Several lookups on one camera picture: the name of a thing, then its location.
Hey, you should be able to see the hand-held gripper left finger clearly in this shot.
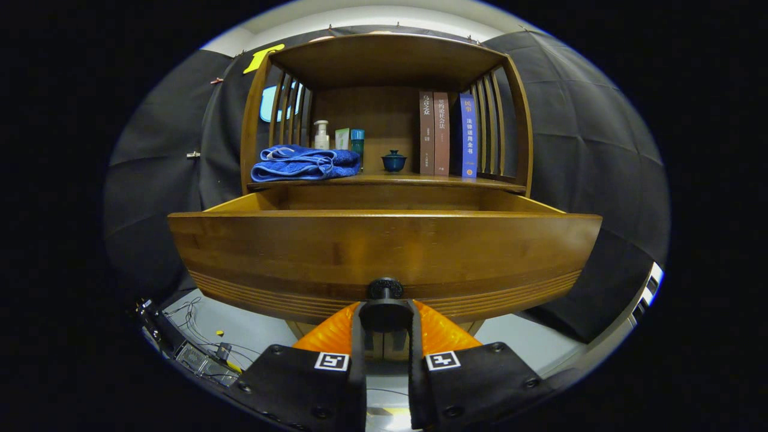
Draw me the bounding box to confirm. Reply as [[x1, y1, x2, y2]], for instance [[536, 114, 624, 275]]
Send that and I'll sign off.
[[231, 300, 368, 432]]

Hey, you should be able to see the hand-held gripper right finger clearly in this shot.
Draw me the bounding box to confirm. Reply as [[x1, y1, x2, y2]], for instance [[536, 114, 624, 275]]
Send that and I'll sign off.
[[408, 299, 556, 431]]

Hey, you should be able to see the black round drawer knob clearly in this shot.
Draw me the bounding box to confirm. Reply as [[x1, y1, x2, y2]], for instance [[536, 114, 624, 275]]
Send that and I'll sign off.
[[360, 277, 415, 334]]

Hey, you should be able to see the wooden drawer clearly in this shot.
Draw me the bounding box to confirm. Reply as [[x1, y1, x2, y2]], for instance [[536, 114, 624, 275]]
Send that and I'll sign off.
[[167, 186, 602, 325]]

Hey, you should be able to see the wooden cabinet door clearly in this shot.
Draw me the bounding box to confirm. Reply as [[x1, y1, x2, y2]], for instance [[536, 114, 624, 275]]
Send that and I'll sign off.
[[287, 320, 388, 362], [387, 320, 487, 362]]

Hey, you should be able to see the wooden countertop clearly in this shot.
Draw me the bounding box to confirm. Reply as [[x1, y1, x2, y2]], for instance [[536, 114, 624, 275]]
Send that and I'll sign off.
[[247, 171, 527, 194]]

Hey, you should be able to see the black electronic device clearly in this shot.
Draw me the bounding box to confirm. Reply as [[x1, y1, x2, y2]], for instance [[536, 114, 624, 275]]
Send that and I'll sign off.
[[135, 297, 244, 386]]

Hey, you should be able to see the blue folded towel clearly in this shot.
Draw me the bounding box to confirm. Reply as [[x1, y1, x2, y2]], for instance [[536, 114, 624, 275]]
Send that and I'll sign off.
[[250, 144, 362, 182]]

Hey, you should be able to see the white black box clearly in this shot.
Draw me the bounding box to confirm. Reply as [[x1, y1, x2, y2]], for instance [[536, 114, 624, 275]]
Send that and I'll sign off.
[[627, 261, 665, 328]]

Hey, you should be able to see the blue book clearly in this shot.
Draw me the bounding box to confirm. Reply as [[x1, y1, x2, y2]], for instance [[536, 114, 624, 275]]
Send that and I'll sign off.
[[450, 93, 478, 179]]

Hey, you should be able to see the dark brown book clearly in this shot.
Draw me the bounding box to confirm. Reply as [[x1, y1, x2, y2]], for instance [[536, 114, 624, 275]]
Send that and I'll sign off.
[[419, 91, 435, 176]]

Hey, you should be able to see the reddish brown book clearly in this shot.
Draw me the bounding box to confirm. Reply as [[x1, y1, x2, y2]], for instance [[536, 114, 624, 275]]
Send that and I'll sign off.
[[433, 92, 451, 176]]

